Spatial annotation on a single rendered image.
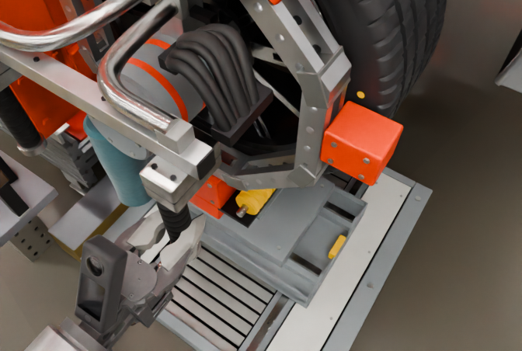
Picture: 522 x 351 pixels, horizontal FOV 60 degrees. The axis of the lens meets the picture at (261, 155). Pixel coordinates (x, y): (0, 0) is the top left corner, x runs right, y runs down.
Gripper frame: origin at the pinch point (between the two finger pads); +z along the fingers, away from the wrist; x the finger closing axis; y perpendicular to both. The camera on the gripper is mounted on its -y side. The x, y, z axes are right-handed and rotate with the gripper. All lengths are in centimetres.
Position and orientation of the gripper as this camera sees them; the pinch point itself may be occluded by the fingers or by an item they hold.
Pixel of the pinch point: (187, 212)
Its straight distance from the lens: 62.8
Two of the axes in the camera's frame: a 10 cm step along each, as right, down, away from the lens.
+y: 0.0, 5.8, 8.1
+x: 8.3, 4.5, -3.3
